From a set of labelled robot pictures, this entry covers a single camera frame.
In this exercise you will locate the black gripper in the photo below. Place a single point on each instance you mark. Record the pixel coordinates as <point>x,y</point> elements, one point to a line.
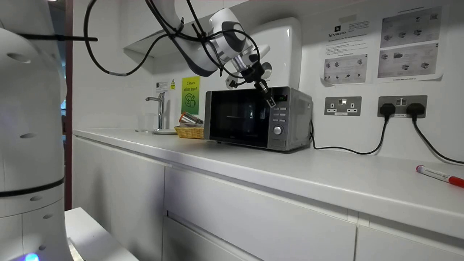
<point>252,72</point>

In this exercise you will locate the silver microwave oven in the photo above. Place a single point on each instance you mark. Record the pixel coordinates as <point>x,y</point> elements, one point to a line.
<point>291,125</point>

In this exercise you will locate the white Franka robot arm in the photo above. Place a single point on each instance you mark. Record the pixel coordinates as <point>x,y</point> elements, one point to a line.
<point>30,106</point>

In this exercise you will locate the steel socket with white switches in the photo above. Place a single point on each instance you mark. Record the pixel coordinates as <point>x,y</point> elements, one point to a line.
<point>343,106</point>

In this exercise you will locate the sachets in basket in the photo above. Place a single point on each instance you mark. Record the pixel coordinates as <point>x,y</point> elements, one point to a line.
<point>191,119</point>

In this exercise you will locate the small photo instruction sheet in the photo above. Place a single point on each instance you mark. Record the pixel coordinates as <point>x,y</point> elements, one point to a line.
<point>346,68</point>

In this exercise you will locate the small wicker basket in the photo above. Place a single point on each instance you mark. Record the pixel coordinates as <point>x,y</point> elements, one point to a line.
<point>189,132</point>

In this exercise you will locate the small yellow warning sticker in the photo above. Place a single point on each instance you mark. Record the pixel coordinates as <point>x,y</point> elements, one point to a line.
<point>172,84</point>

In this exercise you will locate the small text notice sheet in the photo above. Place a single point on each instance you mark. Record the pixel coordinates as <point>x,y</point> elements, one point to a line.
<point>347,36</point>

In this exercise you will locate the chrome tap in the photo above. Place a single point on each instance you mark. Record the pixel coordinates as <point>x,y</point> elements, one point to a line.
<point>162,113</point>

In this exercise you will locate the black power plug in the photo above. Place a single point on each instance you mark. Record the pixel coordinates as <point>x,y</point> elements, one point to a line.
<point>415,110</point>
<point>388,110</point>

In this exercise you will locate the white wide drawer front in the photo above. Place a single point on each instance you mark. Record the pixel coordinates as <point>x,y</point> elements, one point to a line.
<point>262,217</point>

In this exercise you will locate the clear drinking glass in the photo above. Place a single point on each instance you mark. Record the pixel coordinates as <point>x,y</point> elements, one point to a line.
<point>143,123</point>

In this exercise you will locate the steel socket with plugs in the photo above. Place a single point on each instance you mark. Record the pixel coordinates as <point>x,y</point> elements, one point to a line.
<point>402,98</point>

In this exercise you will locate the large photo instruction sheet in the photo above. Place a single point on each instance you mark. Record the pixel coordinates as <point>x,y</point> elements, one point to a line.
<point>411,26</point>
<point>408,59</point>

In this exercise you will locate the white low drawer front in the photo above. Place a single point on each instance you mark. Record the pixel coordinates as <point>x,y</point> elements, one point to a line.
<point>194,243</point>

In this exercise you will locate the white tall cabinet door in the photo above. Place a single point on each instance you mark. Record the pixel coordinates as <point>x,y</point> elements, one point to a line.
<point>121,193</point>

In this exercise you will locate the red white marker pen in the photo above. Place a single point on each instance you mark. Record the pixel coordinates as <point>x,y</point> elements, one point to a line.
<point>437,174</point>

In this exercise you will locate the white cabinet front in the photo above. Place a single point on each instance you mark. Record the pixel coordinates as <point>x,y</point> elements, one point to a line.
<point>411,246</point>

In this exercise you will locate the white wall water heater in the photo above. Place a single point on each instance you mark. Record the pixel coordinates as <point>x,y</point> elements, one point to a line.
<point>281,48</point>

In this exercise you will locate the green wall sign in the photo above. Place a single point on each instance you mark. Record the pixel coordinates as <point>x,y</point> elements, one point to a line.
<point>191,96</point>

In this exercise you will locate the dark brown door frame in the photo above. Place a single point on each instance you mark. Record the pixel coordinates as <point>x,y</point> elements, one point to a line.
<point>69,145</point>

